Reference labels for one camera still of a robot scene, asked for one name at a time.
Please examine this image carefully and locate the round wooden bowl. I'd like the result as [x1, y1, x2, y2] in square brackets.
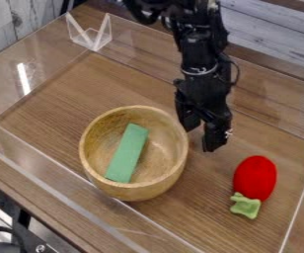
[77, 105, 188, 202]

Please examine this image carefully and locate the clear acrylic corner bracket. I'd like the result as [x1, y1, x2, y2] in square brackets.
[64, 13, 112, 52]

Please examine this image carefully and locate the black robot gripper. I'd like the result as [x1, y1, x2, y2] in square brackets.
[172, 68, 234, 152]

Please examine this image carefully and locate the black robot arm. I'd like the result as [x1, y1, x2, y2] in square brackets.
[123, 0, 240, 152]

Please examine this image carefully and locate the green rectangular block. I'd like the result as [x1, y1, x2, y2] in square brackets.
[104, 124, 149, 183]

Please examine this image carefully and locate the red plush strawberry toy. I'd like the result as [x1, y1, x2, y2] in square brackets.
[230, 155, 276, 219]

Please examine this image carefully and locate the black table leg bracket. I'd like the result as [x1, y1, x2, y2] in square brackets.
[12, 210, 57, 253]

